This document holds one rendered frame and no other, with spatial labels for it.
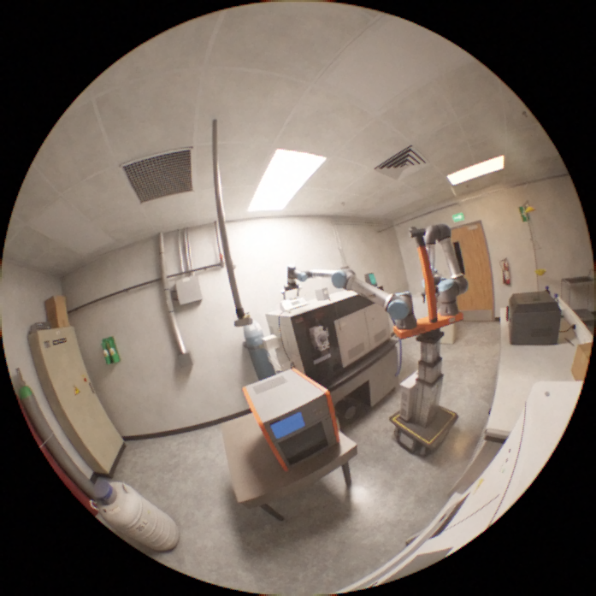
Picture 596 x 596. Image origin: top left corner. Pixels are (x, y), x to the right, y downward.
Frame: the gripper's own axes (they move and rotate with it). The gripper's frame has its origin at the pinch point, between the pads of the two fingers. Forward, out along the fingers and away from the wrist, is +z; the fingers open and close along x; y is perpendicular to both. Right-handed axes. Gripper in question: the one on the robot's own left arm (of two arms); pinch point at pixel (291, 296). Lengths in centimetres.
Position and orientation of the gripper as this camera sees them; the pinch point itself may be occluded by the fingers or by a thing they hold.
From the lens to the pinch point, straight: 162.6
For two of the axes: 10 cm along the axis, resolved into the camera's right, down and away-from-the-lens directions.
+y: -4.4, -5.5, 7.1
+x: -9.0, 2.4, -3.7
